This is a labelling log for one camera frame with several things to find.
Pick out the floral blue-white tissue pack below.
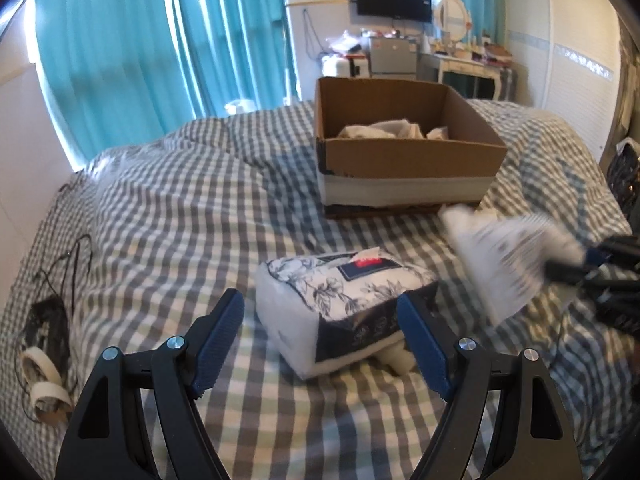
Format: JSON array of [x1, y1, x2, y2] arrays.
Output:
[[255, 248, 442, 379]]

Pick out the white dressing table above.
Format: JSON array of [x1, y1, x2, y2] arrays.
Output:
[[418, 49, 517, 102]]

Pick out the dark patterned bag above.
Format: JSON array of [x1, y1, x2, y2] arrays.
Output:
[[606, 139, 640, 222]]

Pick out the brown cardboard box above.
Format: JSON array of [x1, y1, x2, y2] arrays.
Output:
[[313, 76, 509, 221]]

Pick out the silver mini fridge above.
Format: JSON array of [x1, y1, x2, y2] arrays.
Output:
[[368, 36, 420, 79]]

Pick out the beige cloth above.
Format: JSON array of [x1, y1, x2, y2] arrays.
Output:
[[377, 337, 418, 376]]

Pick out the white printed tissue pack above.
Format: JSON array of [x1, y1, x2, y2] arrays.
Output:
[[441, 204, 587, 329]]

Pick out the white wardrobe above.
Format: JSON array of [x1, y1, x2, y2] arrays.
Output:
[[499, 0, 627, 162]]

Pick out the black charger with cable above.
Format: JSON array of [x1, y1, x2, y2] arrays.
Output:
[[19, 234, 97, 377]]

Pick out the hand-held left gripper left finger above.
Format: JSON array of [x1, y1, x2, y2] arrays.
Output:
[[54, 288, 246, 480]]

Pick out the white tape rolls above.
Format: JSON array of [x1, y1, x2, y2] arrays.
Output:
[[19, 347, 74, 427]]

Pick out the wide teal curtain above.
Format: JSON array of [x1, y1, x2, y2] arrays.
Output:
[[33, 0, 302, 162]]

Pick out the grey checked blanket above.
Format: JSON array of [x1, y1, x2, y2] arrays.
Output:
[[0, 97, 637, 480]]

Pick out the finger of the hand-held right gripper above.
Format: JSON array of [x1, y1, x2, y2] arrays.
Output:
[[544, 258, 593, 283], [582, 245, 617, 268]]

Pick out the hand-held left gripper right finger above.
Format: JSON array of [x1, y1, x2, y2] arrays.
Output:
[[396, 291, 586, 480]]

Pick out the white oval mirror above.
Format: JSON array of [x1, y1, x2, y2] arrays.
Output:
[[433, 0, 474, 45]]

